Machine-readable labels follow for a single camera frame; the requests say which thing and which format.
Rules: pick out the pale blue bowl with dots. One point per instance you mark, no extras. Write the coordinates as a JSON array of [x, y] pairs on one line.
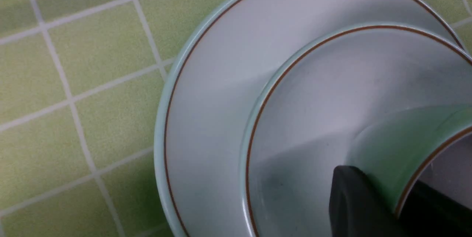
[[305, 120]]

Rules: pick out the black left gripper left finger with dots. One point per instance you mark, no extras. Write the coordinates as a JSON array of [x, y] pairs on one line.
[[356, 209]]

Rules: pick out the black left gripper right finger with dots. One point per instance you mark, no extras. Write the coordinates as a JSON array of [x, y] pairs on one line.
[[429, 213]]

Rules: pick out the green checkered tablecloth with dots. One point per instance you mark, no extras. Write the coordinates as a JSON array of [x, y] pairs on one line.
[[80, 86]]

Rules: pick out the pale blue plate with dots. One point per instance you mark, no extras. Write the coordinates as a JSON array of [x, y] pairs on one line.
[[215, 82]]

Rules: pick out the pale blue cup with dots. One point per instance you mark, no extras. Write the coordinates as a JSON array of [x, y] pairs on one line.
[[428, 144]]

